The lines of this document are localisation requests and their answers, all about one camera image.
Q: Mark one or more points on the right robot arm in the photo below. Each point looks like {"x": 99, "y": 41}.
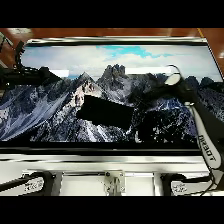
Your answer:
{"x": 207, "y": 133}

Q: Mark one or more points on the black garment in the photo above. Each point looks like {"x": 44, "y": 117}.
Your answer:
{"x": 105, "y": 112}

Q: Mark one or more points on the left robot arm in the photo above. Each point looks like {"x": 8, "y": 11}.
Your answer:
{"x": 20, "y": 75}

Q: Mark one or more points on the silver frame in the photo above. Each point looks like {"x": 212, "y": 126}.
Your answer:
{"x": 100, "y": 165}

